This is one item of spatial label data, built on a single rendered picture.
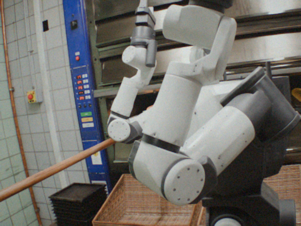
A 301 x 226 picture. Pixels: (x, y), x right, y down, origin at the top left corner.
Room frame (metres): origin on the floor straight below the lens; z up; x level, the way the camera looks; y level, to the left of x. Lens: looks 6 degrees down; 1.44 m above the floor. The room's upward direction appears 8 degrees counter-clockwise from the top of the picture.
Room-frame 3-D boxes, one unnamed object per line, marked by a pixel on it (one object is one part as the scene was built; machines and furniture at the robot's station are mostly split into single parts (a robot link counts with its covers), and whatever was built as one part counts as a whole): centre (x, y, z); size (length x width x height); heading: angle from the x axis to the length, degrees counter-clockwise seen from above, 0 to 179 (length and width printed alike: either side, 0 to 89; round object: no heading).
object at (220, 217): (0.83, -0.21, 0.97); 0.14 x 0.13 x 0.12; 158
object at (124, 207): (1.60, 0.07, 0.72); 0.56 x 0.49 x 0.28; 70
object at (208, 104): (0.84, -0.24, 1.27); 0.34 x 0.30 x 0.36; 12
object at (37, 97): (2.14, 0.85, 1.46); 0.10 x 0.07 x 0.10; 69
